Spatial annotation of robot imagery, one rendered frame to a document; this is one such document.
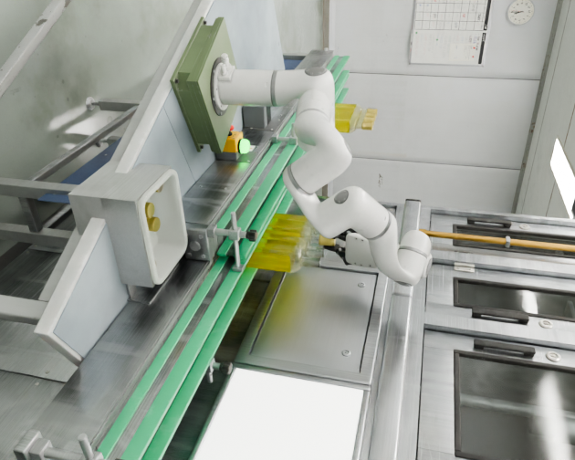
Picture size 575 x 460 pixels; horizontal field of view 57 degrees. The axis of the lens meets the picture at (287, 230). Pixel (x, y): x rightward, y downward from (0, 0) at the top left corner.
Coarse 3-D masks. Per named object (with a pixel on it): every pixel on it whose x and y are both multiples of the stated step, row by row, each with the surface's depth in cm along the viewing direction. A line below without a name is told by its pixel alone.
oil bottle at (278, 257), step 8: (256, 248) 146; (264, 248) 146; (272, 248) 146; (280, 248) 146; (288, 248) 146; (296, 248) 146; (256, 256) 145; (264, 256) 144; (272, 256) 144; (280, 256) 143; (288, 256) 143; (296, 256) 143; (248, 264) 147; (256, 264) 146; (264, 264) 146; (272, 264) 145; (280, 264) 144; (288, 264) 144; (296, 264) 143
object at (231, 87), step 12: (228, 60) 141; (216, 72) 141; (228, 72) 142; (240, 72) 142; (252, 72) 141; (264, 72) 140; (216, 84) 141; (228, 84) 141; (240, 84) 140; (252, 84) 140; (264, 84) 139; (216, 96) 142; (228, 96) 142; (240, 96) 142; (252, 96) 141; (264, 96) 140
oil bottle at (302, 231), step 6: (270, 222) 158; (276, 222) 158; (270, 228) 155; (276, 228) 155; (282, 228) 155; (288, 228) 155; (294, 228) 154; (300, 228) 154; (306, 228) 154; (276, 234) 154; (282, 234) 153; (288, 234) 153; (294, 234) 153; (300, 234) 152; (306, 234) 153; (306, 240) 153
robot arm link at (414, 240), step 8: (408, 232) 136; (416, 232) 134; (408, 240) 134; (416, 240) 133; (424, 240) 133; (400, 248) 135; (408, 248) 133; (416, 248) 133; (424, 248) 133; (424, 272) 139
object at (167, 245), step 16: (176, 176) 122; (176, 192) 124; (144, 208) 109; (160, 208) 127; (176, 208) 126; (144, 224) 110; (176, 224) 128; (144, 240) 112; (160, 240) 132; (176, 240) 131; (160, 256) 127; (176, 256) 127; (160, 272) 122
